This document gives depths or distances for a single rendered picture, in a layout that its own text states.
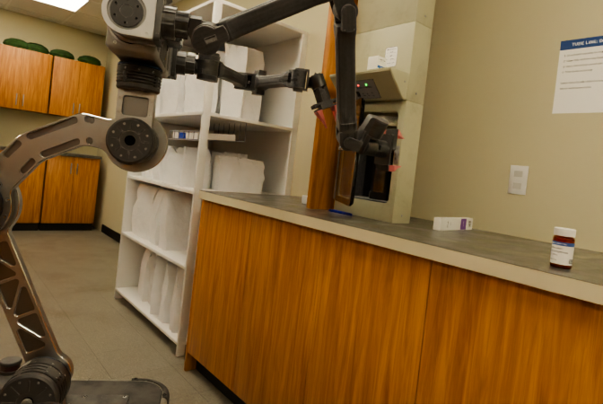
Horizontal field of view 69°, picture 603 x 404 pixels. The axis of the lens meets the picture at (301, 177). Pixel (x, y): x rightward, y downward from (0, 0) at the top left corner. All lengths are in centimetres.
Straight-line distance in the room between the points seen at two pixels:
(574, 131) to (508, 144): 24
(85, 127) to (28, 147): 18
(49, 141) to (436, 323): 129
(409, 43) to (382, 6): 23
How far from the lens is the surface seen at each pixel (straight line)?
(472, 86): 211
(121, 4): 127
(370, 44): 193
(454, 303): 128
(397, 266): 137
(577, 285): 111
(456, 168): 207
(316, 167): 190
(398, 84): 170
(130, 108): 149
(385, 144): 146
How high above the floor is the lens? 110
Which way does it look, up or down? 1 degrees down
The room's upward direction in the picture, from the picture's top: 6 degrees clockwise
